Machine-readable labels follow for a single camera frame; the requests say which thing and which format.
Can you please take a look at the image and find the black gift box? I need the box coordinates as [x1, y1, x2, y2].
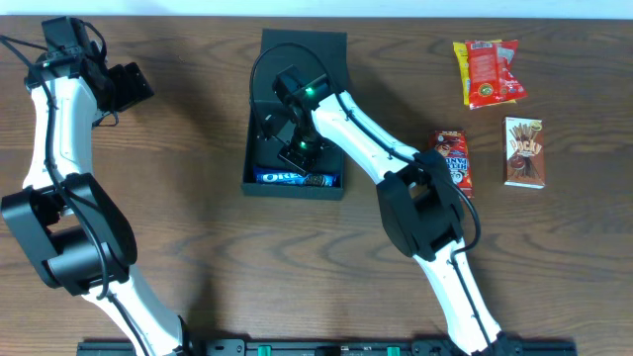
[241, 29, 349, 201]

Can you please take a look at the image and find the blue Oreo cookie pack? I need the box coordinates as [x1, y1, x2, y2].
[253, 166, 339, 187]

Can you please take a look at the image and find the yellow snack bag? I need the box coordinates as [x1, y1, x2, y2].
[452, 40, 517, 108]

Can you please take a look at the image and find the red snack bag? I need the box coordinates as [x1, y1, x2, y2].
[464, 40, 528, 111]

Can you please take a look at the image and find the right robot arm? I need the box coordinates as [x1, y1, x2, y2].
[272, 65, 512, 355]

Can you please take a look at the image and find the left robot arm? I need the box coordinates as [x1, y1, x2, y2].
[1, 16, 198, 355]

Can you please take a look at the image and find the red Hello Panda box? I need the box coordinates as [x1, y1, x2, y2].
[428, 131, 474, 199]

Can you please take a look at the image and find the brown Pocky box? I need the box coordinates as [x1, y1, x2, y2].
[503, 117, 546, 189]

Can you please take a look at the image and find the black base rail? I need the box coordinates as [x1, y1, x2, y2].
[76, 337, 579, 356]

